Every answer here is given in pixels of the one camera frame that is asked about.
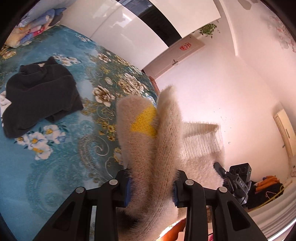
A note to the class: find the wooden bed frame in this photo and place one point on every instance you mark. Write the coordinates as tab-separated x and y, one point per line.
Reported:
154	85

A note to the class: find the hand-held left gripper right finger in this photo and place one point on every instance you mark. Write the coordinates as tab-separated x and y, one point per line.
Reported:
175	194

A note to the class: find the white room door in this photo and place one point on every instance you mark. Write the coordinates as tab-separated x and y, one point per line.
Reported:
171	55

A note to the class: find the pile of dark and orange clothes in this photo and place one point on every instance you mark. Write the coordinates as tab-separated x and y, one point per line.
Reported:
266	192

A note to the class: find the white glossy wardrobe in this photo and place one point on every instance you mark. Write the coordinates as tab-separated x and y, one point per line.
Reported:
111	20

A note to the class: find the dark grey white-striped garment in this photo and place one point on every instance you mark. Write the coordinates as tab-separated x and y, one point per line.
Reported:
41	97

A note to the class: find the blue floral bedspread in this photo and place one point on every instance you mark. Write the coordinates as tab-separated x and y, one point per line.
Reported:
69	162

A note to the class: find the yellow floral folded blanket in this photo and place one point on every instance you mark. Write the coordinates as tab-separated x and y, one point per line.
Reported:
16	38

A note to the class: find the green hanging plant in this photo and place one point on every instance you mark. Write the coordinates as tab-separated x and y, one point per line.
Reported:
208	29

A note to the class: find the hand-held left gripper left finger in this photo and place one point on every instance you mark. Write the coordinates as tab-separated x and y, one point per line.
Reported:
128	192

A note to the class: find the red door decoration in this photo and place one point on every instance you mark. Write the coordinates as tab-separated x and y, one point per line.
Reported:
186	46

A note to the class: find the beige fuzzy sweater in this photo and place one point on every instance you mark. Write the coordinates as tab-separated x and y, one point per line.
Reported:
148	150

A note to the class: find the cream air conditioner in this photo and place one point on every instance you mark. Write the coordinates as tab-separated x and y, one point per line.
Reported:
285	132

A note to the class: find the floral wall decal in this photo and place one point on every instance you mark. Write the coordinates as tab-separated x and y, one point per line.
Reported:
281	32

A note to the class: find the pink and blue cartoon blanket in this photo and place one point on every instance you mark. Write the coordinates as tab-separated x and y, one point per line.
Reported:
37	29

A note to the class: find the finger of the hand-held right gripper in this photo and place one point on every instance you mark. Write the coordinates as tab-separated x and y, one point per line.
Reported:
220	171

